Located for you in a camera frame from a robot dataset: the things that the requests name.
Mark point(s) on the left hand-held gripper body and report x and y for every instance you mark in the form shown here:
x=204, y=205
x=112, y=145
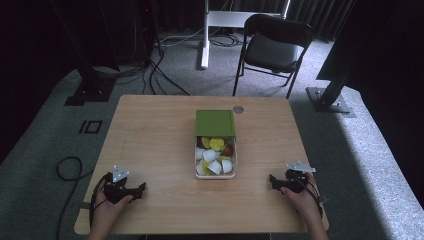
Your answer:
x=115, y=190

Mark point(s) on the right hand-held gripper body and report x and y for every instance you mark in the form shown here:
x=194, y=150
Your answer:
x=295, y=180

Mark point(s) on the white food container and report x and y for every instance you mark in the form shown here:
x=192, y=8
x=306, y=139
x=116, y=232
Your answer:
x=233, y=166

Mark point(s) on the green container lid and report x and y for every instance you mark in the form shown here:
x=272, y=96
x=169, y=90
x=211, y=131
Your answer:
x=215, y=122

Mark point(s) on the person's right hand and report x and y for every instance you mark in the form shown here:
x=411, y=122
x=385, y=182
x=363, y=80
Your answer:
x=305, y=200

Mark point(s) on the person's left hand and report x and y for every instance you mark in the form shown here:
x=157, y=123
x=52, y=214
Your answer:
x=108, y=211

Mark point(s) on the pile of small capsule cups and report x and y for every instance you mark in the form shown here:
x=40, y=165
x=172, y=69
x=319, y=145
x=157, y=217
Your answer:
x=213, y=156

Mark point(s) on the round grey table grommet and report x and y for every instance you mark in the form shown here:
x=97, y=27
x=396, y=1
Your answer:
x=238, y=109

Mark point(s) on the black metal stand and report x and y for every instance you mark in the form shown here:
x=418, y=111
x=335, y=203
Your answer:
x=331, y=96
x=91, y=83

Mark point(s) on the black folding chair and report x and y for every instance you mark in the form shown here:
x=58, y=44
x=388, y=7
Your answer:
x=271, y=50

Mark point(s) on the dark computer tower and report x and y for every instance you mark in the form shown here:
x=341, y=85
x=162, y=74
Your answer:
x=140, y=30

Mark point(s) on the dark curtain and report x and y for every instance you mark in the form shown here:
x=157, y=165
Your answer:
x=320, y=13

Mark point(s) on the white desk frame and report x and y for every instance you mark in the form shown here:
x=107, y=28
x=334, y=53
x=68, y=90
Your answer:
x=230, y=18

